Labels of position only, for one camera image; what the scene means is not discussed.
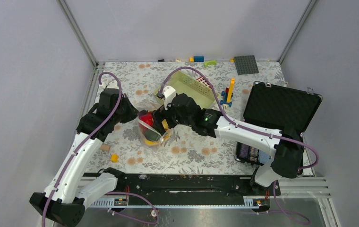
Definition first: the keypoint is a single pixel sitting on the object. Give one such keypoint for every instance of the red white grid toy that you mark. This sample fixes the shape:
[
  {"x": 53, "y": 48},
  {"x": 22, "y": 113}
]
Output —
[{"x": 203, "y": 81}]

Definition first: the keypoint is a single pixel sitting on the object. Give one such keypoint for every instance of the orange mango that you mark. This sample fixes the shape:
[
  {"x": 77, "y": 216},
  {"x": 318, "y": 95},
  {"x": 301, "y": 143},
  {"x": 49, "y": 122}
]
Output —
[{"x": 152, "y": 143}]

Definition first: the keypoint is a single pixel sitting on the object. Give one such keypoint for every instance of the green arch block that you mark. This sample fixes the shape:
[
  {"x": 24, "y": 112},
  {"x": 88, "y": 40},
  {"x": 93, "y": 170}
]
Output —
[{"x": 209, "y": 63}]

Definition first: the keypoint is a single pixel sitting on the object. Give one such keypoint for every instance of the yellow blue block toy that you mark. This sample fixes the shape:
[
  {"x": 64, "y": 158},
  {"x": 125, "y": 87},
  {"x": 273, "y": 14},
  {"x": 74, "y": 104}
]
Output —
[{"x": 227, "y": 94}]

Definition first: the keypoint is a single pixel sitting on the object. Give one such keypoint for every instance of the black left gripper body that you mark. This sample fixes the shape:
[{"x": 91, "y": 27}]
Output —
[{"x": 126, "y": 113}]

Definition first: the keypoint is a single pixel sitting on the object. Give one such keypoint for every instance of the clear dotted zip top bag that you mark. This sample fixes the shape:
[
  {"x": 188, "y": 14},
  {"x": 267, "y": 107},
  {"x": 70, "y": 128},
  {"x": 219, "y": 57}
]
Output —
[{"x": 143, "y": 108}]

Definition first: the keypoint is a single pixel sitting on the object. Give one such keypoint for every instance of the black foam-lined case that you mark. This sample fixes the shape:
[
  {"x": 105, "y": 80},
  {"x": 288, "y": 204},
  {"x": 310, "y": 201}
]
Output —
[{"x": 288, "y": 110}]

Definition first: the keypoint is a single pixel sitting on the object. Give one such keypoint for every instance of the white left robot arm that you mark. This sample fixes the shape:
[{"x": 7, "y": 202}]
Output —
[{"x": 62, "y": 201}]

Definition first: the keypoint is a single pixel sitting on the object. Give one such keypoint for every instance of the small yellow block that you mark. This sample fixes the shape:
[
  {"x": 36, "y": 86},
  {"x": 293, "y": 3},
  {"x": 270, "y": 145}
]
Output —
[{"x": 114, "y": 158}]

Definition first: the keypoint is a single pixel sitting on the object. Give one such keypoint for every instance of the grey building baseplate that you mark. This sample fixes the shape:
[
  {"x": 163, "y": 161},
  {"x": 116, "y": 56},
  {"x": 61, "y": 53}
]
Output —
[{"x": 246, "y": 65}]

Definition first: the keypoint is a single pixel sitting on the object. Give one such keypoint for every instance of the pale green perforated basket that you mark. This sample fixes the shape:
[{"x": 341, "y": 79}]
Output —
[{"x": 201, "y": 93}]

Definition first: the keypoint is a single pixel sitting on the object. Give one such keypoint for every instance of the dark green avocado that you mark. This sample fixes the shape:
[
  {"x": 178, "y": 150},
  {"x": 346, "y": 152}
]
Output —
[{"x": 152, "y": 135}]

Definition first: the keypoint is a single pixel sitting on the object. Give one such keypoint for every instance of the blue yellow brick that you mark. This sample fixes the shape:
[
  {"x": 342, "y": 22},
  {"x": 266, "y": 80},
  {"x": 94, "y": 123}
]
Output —
[{"x": 197, "y": 59}]

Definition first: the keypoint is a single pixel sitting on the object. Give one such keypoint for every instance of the red apple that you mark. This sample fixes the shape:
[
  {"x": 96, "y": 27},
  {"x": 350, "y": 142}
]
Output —
[{"x": 147, "y": 118}]

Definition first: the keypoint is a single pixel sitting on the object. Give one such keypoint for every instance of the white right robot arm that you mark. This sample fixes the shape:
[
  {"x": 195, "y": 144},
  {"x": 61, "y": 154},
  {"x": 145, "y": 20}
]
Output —
[{"x": 266, "y": 140}]

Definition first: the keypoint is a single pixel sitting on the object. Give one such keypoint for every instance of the tan cylinder block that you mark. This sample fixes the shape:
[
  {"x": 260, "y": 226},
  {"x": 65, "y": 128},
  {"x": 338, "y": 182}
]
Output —
[{"x": 105, "y": 147}]

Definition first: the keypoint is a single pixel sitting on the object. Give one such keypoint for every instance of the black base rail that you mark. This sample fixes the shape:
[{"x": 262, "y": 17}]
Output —
[{"x": 191, "y": 190}]

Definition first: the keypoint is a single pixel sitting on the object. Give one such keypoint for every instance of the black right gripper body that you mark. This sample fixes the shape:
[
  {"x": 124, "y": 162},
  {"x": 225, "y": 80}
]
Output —
[{"x": 167, "y": 111}]

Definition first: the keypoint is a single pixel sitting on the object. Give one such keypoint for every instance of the poker chips row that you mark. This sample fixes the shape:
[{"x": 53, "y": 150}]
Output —
[{"x": 252, "y": 155}]

